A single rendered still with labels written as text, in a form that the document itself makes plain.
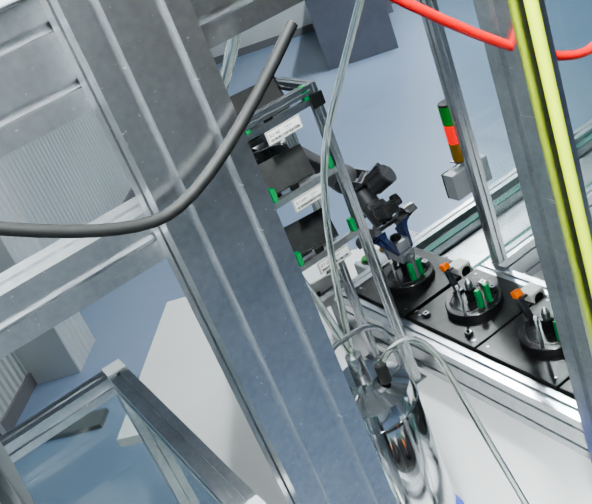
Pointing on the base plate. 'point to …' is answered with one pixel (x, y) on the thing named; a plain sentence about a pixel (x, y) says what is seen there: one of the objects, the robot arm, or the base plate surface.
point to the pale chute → (324, 287)
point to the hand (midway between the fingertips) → (397, 240)
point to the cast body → (402, 249)
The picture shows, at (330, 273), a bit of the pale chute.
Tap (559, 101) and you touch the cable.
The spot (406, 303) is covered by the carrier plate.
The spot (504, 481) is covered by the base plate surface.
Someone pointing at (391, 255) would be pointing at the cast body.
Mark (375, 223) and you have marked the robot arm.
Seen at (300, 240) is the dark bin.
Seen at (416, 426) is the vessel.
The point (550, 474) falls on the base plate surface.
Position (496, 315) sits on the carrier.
